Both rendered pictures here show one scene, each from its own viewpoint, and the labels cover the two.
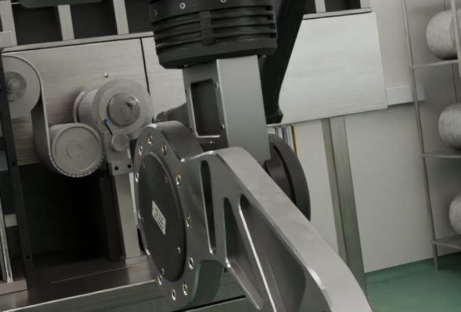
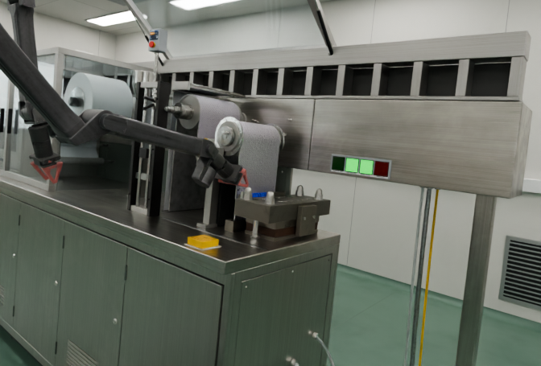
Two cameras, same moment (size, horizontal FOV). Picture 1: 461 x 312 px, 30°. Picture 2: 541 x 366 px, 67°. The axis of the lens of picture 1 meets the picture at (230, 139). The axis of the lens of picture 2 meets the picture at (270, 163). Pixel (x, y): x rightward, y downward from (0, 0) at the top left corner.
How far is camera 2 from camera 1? 1.79 m
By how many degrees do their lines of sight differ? 58
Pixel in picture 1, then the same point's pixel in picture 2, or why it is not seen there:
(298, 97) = (416, 164)
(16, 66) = (193, 100)
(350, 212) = (475, 281)
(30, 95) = (196, 118)
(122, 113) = (224, 137)
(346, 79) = (468, 159)
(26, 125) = not seen: hidden behind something
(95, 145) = not seen: hidden behind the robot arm
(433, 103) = not seen: outside the picture
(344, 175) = (479, 247)
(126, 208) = (208, 194)
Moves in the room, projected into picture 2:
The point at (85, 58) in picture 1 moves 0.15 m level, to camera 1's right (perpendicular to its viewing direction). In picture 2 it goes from (282, 107) to (303, 106)
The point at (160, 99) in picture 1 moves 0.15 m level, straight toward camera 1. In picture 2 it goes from (316, 141) to (288, 137)
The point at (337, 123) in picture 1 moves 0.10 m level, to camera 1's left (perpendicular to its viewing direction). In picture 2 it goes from (484, 199) to (458, 195)
